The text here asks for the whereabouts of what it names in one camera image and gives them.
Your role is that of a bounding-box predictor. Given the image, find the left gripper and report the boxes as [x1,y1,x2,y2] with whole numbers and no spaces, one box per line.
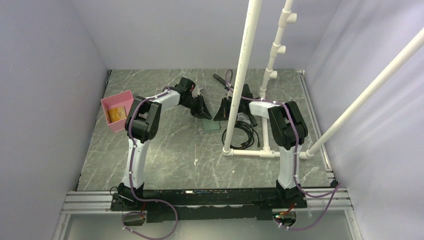
[181,95,212,121]

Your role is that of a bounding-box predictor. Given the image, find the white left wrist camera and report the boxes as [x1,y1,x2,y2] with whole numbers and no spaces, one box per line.
[191,85,203,98]

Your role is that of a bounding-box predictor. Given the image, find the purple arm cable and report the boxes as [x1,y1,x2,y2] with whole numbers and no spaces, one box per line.
[224,69,341,232]
[127,86,180,240]

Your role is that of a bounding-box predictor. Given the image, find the stack of credit cards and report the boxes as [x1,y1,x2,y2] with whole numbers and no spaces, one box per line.
[107,106,127,123]

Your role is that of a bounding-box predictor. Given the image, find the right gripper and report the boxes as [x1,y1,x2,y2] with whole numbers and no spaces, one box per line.
[213,97,242,122]

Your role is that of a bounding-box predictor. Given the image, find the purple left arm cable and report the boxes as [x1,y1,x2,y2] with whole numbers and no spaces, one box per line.
[127,86,180,240]

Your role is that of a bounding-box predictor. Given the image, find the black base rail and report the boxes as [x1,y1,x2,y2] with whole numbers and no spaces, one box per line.
[110,186,308,223]

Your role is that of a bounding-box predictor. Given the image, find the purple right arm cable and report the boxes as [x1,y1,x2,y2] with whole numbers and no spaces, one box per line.
[224,69,341,232]

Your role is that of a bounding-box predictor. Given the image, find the white PVC pipe frame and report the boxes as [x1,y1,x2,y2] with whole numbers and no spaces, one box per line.
[229,0,424,159]

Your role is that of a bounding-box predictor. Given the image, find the coiled black cable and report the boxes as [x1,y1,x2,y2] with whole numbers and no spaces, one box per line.
[221,119,261,151]

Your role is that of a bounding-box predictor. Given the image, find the green card holder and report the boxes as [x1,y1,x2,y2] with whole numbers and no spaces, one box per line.
[202,119,221,132]

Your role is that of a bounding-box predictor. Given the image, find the pink plastic bin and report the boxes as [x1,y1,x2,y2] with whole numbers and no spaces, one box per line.
[100,90,134,133]

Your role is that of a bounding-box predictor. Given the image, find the black foam tube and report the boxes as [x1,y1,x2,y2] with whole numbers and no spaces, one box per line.
[213,69,258,127]

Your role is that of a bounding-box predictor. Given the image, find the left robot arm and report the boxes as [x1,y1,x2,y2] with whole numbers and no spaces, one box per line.
[117,77,212,210]

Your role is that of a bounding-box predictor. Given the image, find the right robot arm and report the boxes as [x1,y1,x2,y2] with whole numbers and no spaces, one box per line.
[239,84,309,208]

